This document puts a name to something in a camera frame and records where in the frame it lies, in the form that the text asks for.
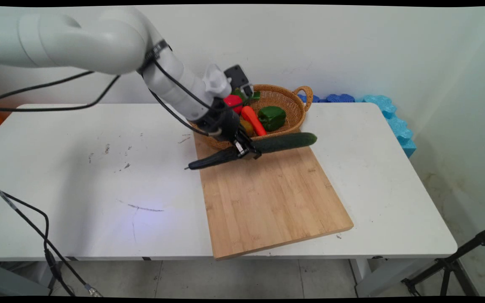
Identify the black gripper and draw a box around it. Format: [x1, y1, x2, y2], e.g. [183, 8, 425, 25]
[200, 98, 263, 161]

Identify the dark green toy cucumber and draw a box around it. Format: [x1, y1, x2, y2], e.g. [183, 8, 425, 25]
[184, 132, 318, 171]

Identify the brown toy potato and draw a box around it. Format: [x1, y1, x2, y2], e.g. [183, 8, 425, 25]
[239, 119, 255, 138]

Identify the orange toy carrot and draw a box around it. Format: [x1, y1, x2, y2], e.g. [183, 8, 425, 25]
[241, 106, 268, 137]

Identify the green toy bell pepper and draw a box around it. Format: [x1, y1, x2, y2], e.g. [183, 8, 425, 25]
[258, 106, 287, 131]

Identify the red toy tomato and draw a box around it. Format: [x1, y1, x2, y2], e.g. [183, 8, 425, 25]
[224, 95, 244, 115]

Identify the wooden cutting board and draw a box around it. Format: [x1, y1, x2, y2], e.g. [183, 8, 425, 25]
[194, 134, 354, 260]

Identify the green toy lettuce leaf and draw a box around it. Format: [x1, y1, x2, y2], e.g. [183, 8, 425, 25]
[231, 88, 262, 106]

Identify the woven wicker basket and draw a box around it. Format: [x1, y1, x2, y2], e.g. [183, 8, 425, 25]
[188, 84, 314, 151]

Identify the dark blue foam piece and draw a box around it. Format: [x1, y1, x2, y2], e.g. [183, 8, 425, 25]
[297, 93, 356, 104]

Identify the light blue foam piece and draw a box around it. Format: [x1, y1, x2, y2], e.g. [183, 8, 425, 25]
[362, 95, 417, 159]

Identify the white table leg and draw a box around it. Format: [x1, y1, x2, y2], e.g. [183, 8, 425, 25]
[349, 258, 426, 297]

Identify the black tripod stand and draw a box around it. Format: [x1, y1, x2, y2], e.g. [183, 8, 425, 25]
[401, 222, 485, 297]

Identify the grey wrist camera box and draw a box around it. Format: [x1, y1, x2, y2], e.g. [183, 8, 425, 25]
[224, 64, 254, 98]

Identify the black floor cable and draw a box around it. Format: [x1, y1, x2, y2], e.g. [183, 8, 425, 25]
[0, 173, 102, 297]
[0, 185, 77, 297]

